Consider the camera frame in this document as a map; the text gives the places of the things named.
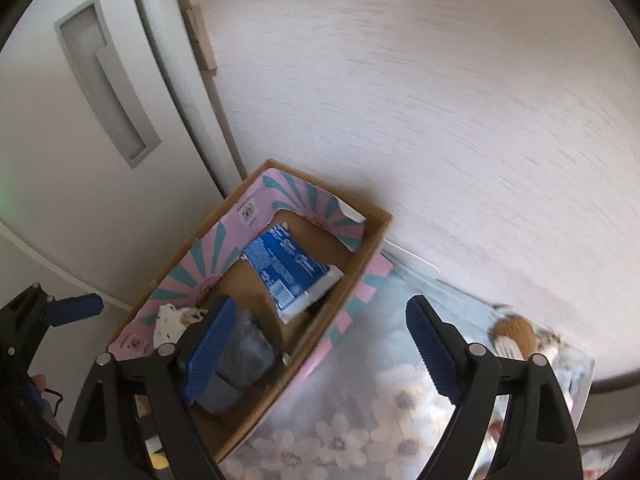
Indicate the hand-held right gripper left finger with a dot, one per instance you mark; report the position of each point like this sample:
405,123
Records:
210,350

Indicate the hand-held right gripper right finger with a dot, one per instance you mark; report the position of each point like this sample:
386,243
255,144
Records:
430,350

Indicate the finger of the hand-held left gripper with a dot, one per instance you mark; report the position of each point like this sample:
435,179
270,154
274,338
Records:
75,308

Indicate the grey cloth bundle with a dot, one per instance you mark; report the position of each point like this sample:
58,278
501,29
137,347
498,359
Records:
245,350

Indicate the white brown plush toy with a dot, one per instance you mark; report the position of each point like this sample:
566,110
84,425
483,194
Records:
170,322

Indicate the cardboard box with pink flaps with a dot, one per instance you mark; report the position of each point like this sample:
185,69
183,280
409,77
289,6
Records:
247,287

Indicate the blue and white packet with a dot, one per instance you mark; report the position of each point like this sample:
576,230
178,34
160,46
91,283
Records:
280,265

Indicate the floral light blue blanket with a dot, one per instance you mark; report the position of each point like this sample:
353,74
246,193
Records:
380,340

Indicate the brown and white fluffy item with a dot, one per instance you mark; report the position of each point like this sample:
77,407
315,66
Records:
520,332

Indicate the white flat card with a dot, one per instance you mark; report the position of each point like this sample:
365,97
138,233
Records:
412,259

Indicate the white cabinet door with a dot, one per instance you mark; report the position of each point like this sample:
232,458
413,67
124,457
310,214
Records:
50,160

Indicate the beige wooden strip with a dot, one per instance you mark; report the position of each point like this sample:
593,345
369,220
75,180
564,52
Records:
202,35

